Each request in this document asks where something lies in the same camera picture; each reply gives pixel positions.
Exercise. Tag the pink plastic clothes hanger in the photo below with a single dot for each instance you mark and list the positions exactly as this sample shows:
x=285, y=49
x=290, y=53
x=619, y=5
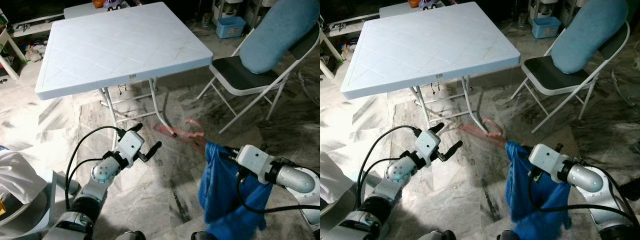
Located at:
x=172, y=131
x=480, y=131

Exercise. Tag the blue garment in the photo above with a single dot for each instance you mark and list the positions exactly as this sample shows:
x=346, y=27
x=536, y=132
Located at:
x=220, y=190
x=520, y=195

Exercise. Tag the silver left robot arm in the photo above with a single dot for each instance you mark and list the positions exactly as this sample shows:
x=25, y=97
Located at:
x=397, y=172
x=102, y=172

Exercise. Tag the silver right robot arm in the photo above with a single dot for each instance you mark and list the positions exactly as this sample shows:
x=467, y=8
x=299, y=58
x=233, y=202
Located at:
x=585, y=177
x=295, y=180

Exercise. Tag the white folding chair grey seat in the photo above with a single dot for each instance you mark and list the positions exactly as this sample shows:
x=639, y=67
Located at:
x=235, y=75
x=550, y=75

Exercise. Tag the grey robot left leg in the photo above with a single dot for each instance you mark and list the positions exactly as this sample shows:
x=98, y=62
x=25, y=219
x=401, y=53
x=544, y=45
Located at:
x=131, y=236
x=437, y=236

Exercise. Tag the grey robot leg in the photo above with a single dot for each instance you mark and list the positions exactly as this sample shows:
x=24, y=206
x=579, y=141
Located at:
x=203, y=236
x=437, y=236
x=509, y=236
x=131, y=236

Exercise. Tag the white folding table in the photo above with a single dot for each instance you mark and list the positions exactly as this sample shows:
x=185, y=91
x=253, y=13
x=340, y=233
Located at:
x=430, y=45
x=120, y=45

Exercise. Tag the grey robot right leg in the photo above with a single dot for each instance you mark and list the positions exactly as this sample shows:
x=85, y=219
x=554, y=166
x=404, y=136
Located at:
x=203, y=236
x=509, y=236

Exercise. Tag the small light blue plastic chair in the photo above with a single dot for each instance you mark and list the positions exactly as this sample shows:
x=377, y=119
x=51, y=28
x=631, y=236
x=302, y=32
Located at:
x=57, y=197

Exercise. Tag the light blue plastic bin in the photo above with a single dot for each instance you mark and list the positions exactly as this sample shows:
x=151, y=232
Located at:
x=546, y=28
x=230, y=29

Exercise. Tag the white purple toy car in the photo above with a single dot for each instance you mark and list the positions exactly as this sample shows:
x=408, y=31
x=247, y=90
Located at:
x=114, y=5
x=431, y=5

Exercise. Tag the white side table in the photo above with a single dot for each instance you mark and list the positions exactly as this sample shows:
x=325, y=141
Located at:
x=82, y=10
x=397, y=9

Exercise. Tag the light blue pillow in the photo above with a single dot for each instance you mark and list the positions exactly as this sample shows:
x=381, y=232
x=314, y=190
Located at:
x=590, y=35
x=280, y=35

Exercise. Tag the grey plush toy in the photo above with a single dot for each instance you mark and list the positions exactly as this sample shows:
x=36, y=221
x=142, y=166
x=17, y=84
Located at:
x=34, y=54

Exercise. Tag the white basket shelving unit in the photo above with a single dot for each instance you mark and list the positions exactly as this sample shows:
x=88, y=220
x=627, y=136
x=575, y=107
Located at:
x=220, y=7
x=535, y=7

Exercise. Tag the white kids table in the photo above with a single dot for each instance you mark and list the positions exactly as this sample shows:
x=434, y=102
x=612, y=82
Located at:
x=14, y=53

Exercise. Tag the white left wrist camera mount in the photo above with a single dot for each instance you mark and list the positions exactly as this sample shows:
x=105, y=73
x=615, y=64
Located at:
x=131, y=145
x=427, y=145

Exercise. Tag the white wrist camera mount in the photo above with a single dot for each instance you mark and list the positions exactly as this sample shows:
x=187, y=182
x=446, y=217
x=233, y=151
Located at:
x=131, y=145
x=427, y=145
x=254, y=160
x=547, y=159

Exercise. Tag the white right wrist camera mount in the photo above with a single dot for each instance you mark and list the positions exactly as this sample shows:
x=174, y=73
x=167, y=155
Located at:
x=254, y=160
x=547, y=159

